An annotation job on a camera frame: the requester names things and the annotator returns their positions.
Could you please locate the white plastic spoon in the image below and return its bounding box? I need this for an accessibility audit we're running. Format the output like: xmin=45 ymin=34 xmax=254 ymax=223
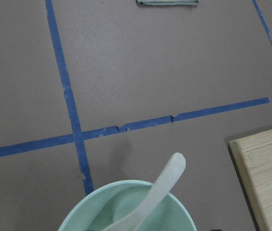
xmin=104 ymin=153 xmax=186 ymax=231

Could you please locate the mint green bowl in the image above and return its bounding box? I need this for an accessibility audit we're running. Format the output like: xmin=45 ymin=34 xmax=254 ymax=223
xmin=59 ymin=180 xmax=196 ymax=231

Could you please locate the grey folded cloth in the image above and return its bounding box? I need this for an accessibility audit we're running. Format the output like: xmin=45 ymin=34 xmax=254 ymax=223
xmin=137 ymin=0 xmax=199 ymax=6

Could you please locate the bamboo cutting board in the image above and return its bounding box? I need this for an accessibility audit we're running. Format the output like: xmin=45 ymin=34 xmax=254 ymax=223
xmin=229 ymin=129 xmax=272 ymax=231

